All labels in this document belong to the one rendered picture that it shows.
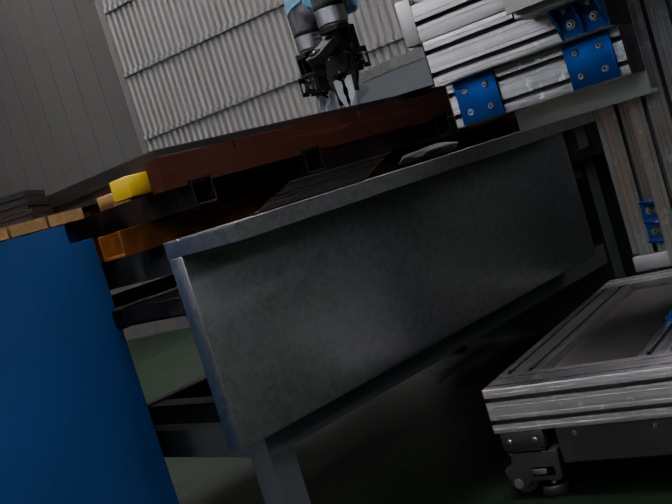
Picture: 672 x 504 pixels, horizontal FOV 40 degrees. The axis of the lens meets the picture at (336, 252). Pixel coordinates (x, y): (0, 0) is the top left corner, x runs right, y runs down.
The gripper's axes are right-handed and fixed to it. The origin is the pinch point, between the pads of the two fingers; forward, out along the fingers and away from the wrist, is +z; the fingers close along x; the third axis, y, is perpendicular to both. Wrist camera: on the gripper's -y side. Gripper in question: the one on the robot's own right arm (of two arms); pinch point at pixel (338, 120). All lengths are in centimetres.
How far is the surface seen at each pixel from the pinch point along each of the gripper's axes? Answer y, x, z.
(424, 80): -70, -21, -9
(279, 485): 84, 36, 68
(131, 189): 93, 33, 6
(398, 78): -70, -32, -13
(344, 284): 61, 45, 36
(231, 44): -209, -264, -86
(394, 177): 56, 61, 18
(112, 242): 91, 19, 14
